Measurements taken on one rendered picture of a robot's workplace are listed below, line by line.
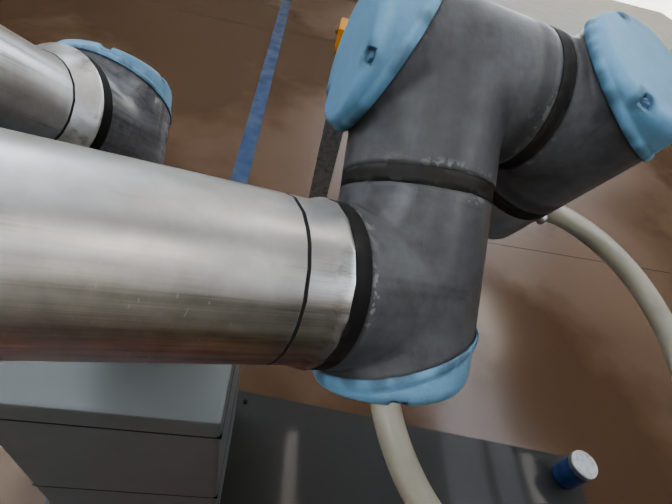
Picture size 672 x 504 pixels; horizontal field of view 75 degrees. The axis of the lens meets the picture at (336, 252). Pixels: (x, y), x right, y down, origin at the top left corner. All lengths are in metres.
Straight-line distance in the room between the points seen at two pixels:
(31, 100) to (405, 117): 0.38
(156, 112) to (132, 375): 0.45
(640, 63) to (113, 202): 0.28
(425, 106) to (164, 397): 0.70
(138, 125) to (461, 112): 0.44
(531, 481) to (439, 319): 1.78
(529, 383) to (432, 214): 2.02
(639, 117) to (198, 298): 0.25
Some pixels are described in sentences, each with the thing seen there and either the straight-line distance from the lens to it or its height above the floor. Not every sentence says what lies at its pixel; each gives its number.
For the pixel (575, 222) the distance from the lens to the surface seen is 0.71.
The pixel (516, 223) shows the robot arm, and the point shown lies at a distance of 0.38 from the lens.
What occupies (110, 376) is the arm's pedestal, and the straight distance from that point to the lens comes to 0.87.
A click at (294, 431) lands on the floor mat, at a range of 1.72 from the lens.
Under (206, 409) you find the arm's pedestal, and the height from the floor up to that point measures 0.85.
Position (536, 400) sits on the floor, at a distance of 2.20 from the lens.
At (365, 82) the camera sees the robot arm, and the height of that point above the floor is 1.51.
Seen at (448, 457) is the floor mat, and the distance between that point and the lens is 1.86.
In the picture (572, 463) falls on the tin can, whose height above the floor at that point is 0.14.
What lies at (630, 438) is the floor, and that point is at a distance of 2.40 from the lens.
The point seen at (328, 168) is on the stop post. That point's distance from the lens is 1.90.
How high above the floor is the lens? 1.60
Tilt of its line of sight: 45 degrees down
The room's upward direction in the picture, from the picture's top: 17 degrees clockwise
